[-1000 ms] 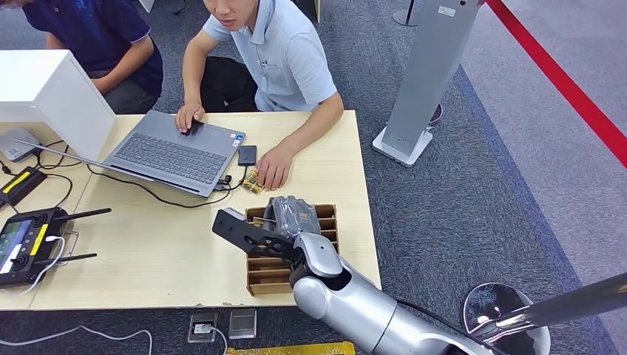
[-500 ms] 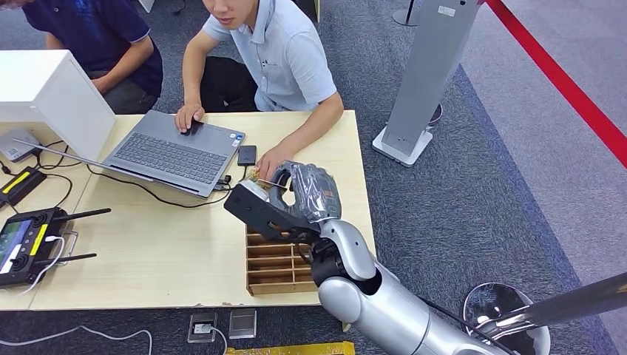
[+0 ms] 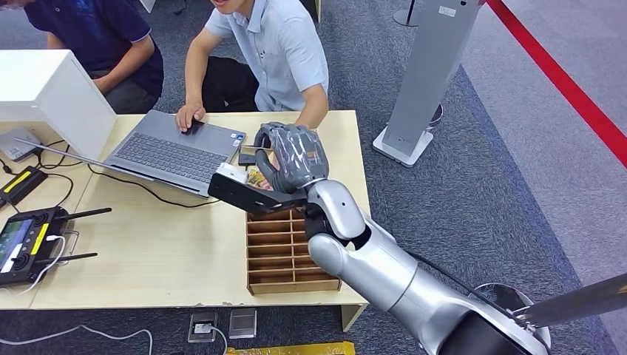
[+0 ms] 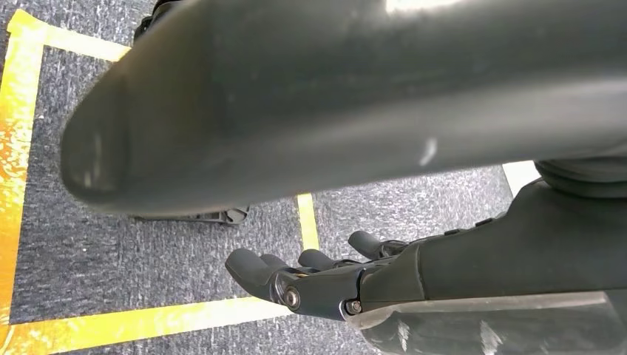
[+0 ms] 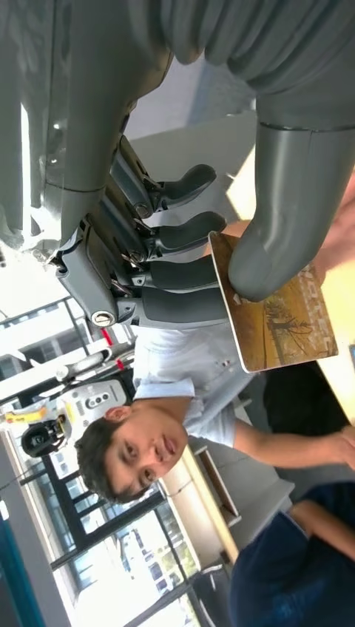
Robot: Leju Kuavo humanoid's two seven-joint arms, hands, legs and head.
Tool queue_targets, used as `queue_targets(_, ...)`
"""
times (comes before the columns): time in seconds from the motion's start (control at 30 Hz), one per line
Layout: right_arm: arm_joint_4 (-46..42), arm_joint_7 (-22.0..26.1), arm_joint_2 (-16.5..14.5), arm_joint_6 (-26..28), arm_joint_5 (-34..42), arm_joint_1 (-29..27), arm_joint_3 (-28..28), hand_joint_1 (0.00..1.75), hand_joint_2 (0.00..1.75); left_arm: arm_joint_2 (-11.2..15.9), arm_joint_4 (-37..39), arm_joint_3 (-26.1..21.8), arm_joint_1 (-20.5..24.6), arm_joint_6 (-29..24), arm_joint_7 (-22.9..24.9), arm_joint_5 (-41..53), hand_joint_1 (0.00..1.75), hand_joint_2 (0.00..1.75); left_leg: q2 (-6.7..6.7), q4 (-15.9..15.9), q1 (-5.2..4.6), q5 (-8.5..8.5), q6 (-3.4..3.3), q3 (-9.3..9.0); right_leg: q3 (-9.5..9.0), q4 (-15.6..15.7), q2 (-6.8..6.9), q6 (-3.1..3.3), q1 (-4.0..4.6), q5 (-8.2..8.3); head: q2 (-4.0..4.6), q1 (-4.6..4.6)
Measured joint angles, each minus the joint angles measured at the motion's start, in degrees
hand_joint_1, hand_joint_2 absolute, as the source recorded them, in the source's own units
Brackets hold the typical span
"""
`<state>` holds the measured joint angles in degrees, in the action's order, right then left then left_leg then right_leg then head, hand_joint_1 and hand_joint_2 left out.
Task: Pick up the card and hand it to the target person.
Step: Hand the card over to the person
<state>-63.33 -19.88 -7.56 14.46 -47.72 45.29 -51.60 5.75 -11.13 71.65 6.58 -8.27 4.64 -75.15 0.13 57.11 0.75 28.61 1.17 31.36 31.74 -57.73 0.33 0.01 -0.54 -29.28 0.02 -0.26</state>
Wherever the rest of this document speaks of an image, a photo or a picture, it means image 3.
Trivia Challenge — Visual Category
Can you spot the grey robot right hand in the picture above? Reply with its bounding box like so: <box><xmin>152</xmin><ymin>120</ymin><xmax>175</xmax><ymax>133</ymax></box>
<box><xmin>254</xmin><ymin>122</ymin><xmax>331</xmax><ymax>195</ymax></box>

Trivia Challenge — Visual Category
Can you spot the person in light shirt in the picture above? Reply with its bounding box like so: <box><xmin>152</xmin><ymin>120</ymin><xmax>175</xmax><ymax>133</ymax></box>
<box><xmin>175</xmin><ymin>0</ymin><xmax>330</xmax><ymax>191</ymax></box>

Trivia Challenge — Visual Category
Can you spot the wooden slotted card holder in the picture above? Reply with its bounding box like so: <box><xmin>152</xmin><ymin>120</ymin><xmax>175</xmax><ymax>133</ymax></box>
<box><xmin>245</xmin><ymin>208</ymin><xmax>343</xmax><ymax>297</ymax></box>

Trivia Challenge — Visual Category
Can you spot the person's right hand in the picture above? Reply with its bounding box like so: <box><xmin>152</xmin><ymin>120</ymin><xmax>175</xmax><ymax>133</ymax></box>
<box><xmin>175</xmin><ymin>101</ymin><xmax>207</xmax><ymax>134</ymax></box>

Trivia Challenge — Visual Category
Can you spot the person in dark shirt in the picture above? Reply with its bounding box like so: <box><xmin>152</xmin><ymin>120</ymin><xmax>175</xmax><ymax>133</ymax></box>
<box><xmin>0</xmin><ymin>0</ymin><xmax>165</xmax><ymax>115</ymax></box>

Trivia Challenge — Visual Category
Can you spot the gold snack packet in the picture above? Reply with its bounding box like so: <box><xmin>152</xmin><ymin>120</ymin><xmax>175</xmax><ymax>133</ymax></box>
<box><xmin>246</xmin><ymin>168</ymin><xmax>268</xmax><ymax>190</ymax></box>

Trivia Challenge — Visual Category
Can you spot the grey open laptop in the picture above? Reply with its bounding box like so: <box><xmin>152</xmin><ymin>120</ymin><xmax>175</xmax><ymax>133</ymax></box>
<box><xmin>13</xmin><ymin>109</ymin><xmax>247</xmax><ymax>199</ymax></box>

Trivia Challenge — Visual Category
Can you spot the grey pillar with white base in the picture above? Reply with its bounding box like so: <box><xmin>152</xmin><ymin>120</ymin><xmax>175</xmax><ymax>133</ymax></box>
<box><xmin>372</xmin><ymin>0</ymin><xmax>486</xmax><ymax>169</ymax></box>

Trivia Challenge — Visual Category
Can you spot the round black stand base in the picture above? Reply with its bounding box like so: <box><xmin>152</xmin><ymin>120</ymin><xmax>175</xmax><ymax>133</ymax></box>
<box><xmin>391</xmin><ymin>0</ymin><xmax>423</xmax><ymax>28</ymax></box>

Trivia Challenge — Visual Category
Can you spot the grey floor socket lid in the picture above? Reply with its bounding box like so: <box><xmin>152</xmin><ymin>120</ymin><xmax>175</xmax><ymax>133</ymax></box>
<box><xmin>228</xmin><ymin>308</ymin><xmax>257</xmax><ymax>340</ymax></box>

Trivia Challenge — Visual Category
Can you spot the yellow strip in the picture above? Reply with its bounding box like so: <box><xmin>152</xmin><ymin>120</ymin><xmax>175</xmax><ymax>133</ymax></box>
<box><xmin>225</xmin><ymin>342</ymin><xmax>356</xmax><ymax>355</ymax></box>

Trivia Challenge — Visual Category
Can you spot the floor socket with plug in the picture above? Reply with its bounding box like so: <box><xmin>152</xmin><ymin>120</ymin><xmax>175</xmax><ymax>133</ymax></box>
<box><xmin>186</xmin><ymin>312</ymin><xmax>218</xmax><ymax>344</ymax></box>

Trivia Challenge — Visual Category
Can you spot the white box cabinet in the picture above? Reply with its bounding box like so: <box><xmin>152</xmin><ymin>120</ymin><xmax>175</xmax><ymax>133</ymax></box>
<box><xmin>0</xmin><ymin>49</ymin><xmax>118</xmax><ymax>163</ymax></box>

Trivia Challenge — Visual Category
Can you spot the black device with yellow label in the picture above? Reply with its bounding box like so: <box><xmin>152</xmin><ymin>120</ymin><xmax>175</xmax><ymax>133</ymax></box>
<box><xmin>0</xmin><ymin>166</ymin><xmax>49</xmax><ymax>210</ymax></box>

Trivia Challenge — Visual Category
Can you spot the flat white router box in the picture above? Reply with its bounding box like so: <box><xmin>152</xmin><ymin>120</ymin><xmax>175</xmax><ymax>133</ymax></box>
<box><xmin>0</xmin><ymin>128</ymin><xmax>41</xmax><ymax>163</ymax></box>

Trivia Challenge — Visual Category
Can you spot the black remote controller with screen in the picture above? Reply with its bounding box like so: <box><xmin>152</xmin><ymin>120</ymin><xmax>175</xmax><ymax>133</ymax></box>
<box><xmin>0</xmin><ymin>206</ymin><xmax>113</xmax><ymax>288</ymax></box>

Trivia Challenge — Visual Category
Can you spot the chrome stanchion with round base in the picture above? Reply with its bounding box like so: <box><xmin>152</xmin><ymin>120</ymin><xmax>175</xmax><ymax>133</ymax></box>
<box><xmin>472</xmin><ymin>271</ymin><xmax>627</xmax><ymax>350</ymax></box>

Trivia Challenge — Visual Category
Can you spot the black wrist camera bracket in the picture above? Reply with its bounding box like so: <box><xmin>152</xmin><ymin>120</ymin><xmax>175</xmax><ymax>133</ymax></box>
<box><xmin>207</xmin><ymin>172</ymin><xmax>311</xmax><ymax>217</ymax></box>

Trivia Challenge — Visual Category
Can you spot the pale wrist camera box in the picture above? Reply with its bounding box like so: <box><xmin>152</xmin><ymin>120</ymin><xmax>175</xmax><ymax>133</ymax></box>
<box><xmin>215</xmin><ymin>162</ymin><xmax>250</xmax><ymax>185</ymax></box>

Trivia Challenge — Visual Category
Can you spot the black laptop cable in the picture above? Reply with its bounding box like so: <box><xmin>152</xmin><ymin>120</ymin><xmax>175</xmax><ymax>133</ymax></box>
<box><xmin>87</xmin><ymin>163</ymin><xmax>221</xmax><ymax>210</ymax></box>

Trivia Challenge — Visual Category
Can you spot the short white plug cable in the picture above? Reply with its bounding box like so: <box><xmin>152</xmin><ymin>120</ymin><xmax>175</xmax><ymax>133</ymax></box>
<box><xmin>208</xmin><ymin>325</ymin><xmax>229</xmax><ymax>355</ymax></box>

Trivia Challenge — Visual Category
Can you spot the black cable along robot arm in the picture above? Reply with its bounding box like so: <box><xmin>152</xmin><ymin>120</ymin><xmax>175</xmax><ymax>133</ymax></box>
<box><xmin>405</xmin><ymin>251</ymin><xmax>531</xmax><ymax>325</ymax></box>

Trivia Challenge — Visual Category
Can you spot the black router cable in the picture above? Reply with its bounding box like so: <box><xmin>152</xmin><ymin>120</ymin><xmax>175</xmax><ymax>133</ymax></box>
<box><xmin>33</xmin><ymin>139</ymin><xmax>85</xmax><ymax>172</ymax></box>

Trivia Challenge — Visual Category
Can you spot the long white floor cable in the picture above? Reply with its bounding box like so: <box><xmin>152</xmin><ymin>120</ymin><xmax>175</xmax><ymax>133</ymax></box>
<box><xmin>0</xmin><ymin>325</ymin><xmax>154</xmax><ymax>355</ymax></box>

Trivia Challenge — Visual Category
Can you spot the white controller cable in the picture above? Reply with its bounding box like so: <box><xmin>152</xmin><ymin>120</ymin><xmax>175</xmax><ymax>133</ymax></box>
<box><xmin>17</xmin><ymin>234</ymin><xmax>67</xmax><ymax>297</ymax></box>

